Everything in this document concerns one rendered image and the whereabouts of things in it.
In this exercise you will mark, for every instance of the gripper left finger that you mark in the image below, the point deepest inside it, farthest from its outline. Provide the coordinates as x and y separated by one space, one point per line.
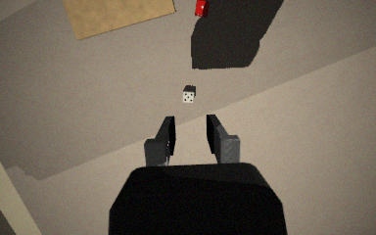
159 149

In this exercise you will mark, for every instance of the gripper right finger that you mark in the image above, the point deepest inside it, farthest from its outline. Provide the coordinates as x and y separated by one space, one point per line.
225 147

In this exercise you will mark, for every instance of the tan square mat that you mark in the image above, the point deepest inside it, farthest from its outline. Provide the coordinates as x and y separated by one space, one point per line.
93 17

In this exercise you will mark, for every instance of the white die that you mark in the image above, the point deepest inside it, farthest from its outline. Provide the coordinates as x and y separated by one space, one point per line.
188 96

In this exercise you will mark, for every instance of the red die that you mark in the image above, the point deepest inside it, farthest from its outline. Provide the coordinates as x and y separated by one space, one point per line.
202 8

